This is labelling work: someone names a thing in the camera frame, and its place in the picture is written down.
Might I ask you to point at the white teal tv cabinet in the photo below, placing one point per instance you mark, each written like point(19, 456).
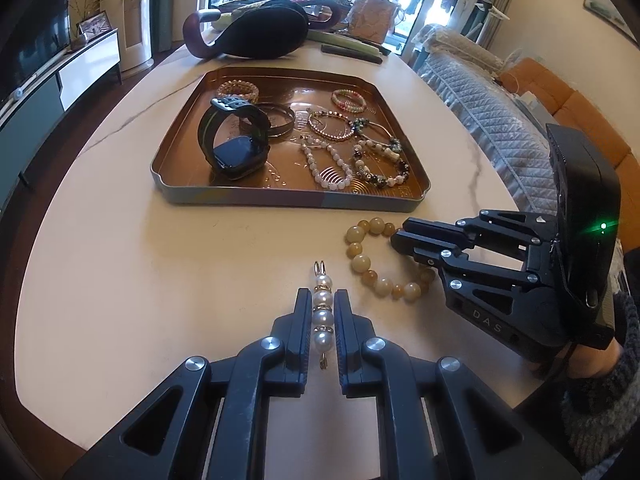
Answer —
point(27, 121)

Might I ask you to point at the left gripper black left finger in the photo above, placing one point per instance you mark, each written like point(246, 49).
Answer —
point(289, 377)

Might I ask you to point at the dark metal bangle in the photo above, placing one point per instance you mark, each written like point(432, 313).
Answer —
point(281, 118)

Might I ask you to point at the orange sofa cushions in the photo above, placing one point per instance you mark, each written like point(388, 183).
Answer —
point(571, 108)

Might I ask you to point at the quilted grey sofa cover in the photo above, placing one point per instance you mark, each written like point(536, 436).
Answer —
point(462, 74)

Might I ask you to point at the pearl safety pin brooch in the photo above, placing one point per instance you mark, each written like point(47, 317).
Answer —
point(322, 315)

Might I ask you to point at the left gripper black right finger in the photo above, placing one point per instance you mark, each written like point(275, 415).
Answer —
point(358, 378)

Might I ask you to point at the black purple handbag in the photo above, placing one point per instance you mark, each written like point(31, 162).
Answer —
point(262, 30)

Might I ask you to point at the grey knitted sleeve forearm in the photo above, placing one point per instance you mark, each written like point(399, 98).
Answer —
point(599, 413)

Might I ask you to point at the wall painting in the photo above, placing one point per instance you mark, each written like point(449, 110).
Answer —
point(606, 11)

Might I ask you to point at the copper metal tray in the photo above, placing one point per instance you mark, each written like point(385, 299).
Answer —
point(347, 149)

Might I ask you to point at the green folded umbrella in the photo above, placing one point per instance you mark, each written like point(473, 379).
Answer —
point(337, 40)

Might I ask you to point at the framed photo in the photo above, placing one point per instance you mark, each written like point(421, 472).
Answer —
point(95, 26)

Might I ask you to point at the pink gift bag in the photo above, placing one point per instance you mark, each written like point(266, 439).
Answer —
point(371, 20)

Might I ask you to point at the black green smart watch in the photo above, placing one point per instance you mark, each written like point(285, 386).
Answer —
point(233, 137)

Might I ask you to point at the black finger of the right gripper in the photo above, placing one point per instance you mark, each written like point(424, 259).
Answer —
point(439, 248)
point(435, 227)

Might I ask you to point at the black television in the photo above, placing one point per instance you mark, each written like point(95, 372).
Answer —
point(32, 32)

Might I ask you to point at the person's right hand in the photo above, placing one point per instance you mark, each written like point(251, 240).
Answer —
point(580, 362)

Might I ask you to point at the black remote control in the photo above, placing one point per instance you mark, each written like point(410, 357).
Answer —
point(351, 53)

